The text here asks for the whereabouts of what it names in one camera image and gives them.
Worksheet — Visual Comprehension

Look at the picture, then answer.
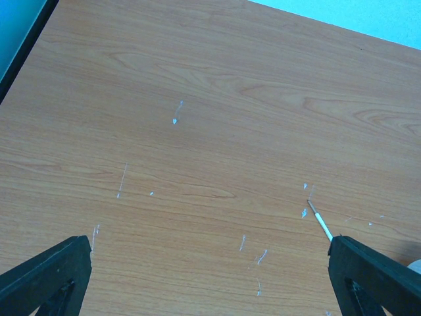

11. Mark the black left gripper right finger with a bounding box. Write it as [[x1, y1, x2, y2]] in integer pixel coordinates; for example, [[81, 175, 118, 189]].
[[328, 235, 420, 315]]

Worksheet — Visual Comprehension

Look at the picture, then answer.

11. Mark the black frame rail left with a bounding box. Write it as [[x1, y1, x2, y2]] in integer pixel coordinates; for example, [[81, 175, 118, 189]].
[[1, 0, 59, 99]]

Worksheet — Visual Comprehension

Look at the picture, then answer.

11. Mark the white shoelace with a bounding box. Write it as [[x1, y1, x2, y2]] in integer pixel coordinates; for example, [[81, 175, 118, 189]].
[[307, 199, 333, 242]]

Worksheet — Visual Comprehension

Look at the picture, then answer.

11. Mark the white canvas sneaker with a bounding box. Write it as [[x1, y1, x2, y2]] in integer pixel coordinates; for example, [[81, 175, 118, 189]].
[[407, 259, 421, 274]]

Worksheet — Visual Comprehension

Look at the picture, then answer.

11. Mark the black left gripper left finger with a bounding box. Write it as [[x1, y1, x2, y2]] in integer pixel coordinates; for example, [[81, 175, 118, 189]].
[[1, 235, 92, 315]]

